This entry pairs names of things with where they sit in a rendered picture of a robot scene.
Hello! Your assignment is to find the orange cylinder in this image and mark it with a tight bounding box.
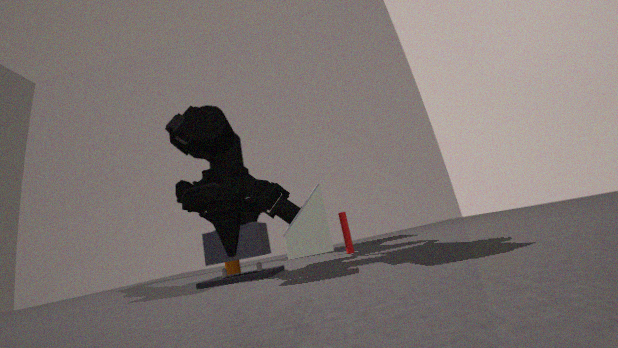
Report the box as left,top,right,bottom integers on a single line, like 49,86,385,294
225,259,240,275

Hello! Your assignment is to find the red peg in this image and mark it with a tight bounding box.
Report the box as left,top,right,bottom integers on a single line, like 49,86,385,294
339,212,354,254

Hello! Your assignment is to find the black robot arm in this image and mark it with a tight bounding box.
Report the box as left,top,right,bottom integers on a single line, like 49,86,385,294
165,105,301,225

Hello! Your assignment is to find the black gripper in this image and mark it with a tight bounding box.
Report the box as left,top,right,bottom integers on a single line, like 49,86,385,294
181,158,267,257

